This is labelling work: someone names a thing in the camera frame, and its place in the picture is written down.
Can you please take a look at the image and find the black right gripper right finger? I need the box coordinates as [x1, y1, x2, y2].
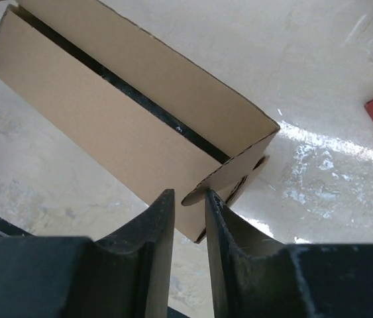
[205, 190, 373, 317]

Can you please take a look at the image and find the brown cardboard box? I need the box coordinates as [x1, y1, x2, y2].
[0, 1, 280, 242]

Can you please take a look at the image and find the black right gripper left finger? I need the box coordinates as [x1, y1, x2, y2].
[0, 189, 175, 317]

